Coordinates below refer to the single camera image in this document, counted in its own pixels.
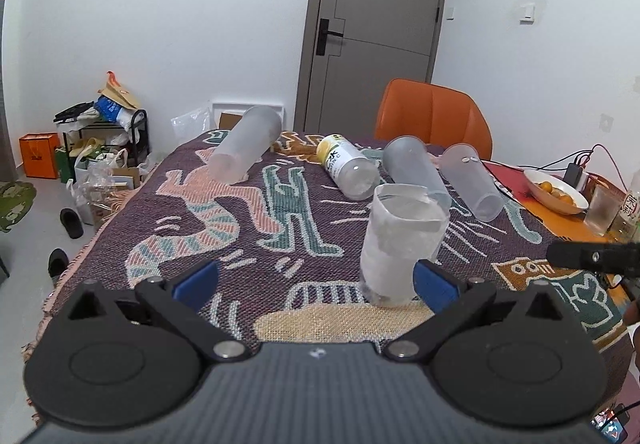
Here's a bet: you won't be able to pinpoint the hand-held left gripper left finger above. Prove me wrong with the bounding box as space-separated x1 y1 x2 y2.
64 260 251 363

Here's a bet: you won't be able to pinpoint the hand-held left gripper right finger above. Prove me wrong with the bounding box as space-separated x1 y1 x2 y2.
382 259 573 364

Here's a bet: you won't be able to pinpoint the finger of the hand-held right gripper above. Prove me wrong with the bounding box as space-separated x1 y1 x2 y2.
546 239 640 276

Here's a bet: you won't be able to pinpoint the short frosted plastic cup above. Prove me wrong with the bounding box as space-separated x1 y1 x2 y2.
358 183 451 308

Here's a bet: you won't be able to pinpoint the slim frosted plastic cup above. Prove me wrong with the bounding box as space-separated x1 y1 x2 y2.
439 143 506 224

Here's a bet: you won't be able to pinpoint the grey frosted plastic cup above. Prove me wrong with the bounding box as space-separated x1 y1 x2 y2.
382 135 452 221

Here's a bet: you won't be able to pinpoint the large frosted plastic cup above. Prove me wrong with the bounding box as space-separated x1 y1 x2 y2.
207 105 284 185

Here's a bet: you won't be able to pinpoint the orange table mat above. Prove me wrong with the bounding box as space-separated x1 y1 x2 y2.
482 161 632 310

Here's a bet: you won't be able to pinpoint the clear glass tumbler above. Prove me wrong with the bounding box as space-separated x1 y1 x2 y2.
583 184 623 238

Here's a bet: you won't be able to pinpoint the clear bottle with white label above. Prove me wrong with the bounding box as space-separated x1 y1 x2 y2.
612 168 640 243

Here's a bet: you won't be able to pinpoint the printed blanket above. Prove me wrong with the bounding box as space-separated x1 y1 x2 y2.
20 128 635 427

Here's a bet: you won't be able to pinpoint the pile of small oranges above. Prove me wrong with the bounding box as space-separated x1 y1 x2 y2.
536 178 582 208

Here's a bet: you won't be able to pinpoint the white bowl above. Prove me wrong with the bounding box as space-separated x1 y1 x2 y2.
523 168 590 216

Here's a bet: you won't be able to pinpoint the crumpled clear plastic bags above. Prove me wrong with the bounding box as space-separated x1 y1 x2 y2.
66 159 147 227

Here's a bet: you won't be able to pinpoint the black slipper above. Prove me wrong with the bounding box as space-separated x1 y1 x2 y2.
59 207 84 240
47 247 70 290

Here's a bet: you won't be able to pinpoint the yellow label plastic bottle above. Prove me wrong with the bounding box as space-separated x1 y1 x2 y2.
316 134 381 200

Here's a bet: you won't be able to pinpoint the clear plastic bag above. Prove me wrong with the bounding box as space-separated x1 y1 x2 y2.
169 107 212 143

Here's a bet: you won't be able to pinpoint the black shoe rack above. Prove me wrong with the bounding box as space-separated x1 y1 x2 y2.
62 108 151 171

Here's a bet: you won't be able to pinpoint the brown cardboard box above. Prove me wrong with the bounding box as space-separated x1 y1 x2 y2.
218 111 247 131

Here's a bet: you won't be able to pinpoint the orange chair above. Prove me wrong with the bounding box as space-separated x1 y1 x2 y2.
374 78 494 160

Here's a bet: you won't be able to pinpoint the green paper bag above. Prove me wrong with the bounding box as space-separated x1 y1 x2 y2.
54 146 76 183

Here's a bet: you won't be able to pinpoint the white flat board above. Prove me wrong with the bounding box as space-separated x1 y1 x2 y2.
209 98 286 126

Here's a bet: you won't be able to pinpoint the blue and white package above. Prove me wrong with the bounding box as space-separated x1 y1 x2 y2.
93 94 134 128

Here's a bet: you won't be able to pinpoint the green floor mat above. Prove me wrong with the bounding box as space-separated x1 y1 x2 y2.
0 179 37 234

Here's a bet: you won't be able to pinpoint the orange shopping bag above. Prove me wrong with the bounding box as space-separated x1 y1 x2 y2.
18 132 61 180

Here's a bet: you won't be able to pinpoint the tan paper bag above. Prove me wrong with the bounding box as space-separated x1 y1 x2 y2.
97 71 144 110

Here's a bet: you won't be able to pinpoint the grey door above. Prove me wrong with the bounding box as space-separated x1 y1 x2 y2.
294 0 452 136

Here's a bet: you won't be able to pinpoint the red cable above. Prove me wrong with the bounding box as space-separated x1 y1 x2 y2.
592 143 629 191

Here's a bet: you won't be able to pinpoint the black cable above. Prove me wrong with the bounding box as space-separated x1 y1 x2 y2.
520 150 597 173

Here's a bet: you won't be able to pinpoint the black door handle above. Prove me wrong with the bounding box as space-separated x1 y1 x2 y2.
315 17 346 56

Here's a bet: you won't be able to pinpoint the dark door frame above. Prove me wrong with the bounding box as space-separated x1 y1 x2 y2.
0 0 19 177

